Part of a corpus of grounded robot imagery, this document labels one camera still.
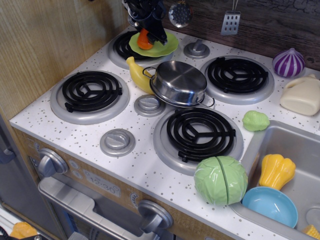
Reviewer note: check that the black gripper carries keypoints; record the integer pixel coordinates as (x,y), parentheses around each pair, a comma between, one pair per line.
(147,14)

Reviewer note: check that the orange toy carrot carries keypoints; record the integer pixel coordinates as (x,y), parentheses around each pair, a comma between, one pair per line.
(143,41)

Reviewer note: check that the green toy plate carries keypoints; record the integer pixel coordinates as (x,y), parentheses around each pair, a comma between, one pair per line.
(158,49)

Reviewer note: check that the back left black burner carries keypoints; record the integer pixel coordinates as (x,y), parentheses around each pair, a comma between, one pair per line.
(119,50)

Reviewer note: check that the black burner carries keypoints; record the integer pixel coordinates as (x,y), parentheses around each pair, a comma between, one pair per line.
(89,97)
(183,137)
(119,50)
(238,80)

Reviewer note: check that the hanging silver strainer ladle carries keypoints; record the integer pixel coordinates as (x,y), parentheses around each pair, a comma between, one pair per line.
(180,14)

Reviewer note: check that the yellow toy banana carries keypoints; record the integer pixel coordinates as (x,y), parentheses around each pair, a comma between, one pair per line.
(140,77)

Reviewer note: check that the back silver stove knob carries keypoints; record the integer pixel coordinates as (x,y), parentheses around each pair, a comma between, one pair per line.
(196,50)

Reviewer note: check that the silver stove knob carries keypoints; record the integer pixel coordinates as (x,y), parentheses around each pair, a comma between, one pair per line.
(149,105)
(117,143)
(196,50)

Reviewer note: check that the stainless steel pot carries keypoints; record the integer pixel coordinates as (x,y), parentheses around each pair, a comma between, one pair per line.
(177,83)

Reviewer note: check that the middle silver stove knob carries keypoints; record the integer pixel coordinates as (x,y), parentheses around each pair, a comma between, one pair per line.
(149,105)

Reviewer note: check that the hanging silver spatula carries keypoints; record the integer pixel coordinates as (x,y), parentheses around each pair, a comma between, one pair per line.
(231,21)

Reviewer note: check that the front left black burner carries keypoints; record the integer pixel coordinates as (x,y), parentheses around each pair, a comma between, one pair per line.
(89,97)

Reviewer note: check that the back right black burner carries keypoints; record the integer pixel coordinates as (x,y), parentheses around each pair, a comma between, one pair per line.
(238,80)

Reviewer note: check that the front right black burner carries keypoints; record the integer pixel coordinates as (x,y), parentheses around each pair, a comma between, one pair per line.
(183,137)

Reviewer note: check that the front silver stove knob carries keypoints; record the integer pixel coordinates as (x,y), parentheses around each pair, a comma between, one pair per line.
(117,143)

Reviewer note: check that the small green toy vegetable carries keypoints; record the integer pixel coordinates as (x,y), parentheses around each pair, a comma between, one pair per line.
(255,121)

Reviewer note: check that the purple toy onion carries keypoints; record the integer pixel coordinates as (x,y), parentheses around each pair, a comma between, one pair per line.
(288,63)

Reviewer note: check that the oven clock display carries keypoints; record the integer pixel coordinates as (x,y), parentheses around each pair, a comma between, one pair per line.
(102,183)

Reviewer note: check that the left silver oven knob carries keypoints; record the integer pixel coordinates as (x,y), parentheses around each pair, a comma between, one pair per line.
(51,163)

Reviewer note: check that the silver oven knob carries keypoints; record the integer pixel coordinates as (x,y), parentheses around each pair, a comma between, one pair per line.
(51,163)
(153,216)

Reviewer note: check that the cream toy jug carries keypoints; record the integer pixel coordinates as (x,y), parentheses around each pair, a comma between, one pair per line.
(302,95)

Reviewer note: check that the green toy cabbage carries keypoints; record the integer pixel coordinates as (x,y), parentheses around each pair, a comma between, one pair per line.
(221,180)

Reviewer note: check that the silver sink basin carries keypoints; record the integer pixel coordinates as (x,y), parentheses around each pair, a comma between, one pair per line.
(283,192)

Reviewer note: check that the right silver oven knob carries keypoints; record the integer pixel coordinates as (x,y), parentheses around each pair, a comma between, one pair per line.
(153,216)

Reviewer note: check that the yellow toy squash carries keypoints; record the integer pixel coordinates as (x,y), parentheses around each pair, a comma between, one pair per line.
(276,171)

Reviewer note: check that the blue toy bowl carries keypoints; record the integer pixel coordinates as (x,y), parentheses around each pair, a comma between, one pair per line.
(273,204)

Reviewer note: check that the orange toy on floor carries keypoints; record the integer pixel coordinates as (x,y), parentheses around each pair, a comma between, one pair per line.
(23,230)

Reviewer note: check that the yellow toy corn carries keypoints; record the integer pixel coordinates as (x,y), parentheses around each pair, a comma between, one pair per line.
(311,231)

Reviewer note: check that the silver oven door handle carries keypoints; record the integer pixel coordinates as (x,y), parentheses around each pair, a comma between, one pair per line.
(82,207)

